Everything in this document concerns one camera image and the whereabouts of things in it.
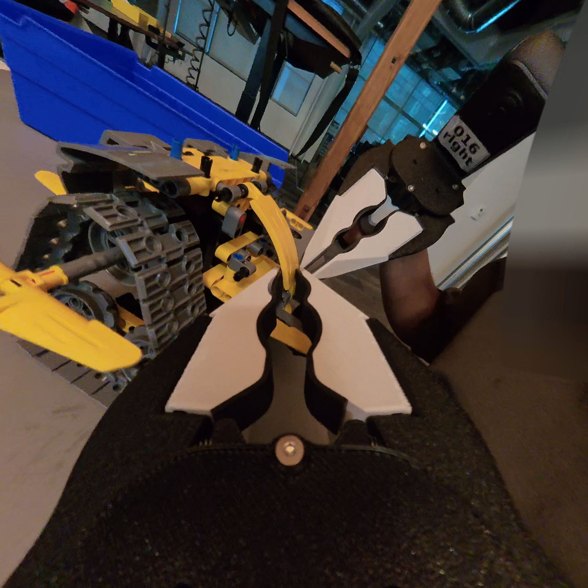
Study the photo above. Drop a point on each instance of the wooden post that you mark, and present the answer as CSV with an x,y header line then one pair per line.
x,y
367,92

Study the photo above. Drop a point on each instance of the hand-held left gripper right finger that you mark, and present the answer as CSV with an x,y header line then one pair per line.
x,y
358,363

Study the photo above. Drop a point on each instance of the blue plastic bin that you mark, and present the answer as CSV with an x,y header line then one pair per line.
x,y
92,101

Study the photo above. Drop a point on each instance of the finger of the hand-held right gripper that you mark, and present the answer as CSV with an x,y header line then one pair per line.
x,y
353,202
386,239

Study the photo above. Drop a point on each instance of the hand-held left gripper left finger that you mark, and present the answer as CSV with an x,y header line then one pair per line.
x,y
220,363

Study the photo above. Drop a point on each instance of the yellow tracked toy vehicle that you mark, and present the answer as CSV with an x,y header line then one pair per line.
x,y
151,257

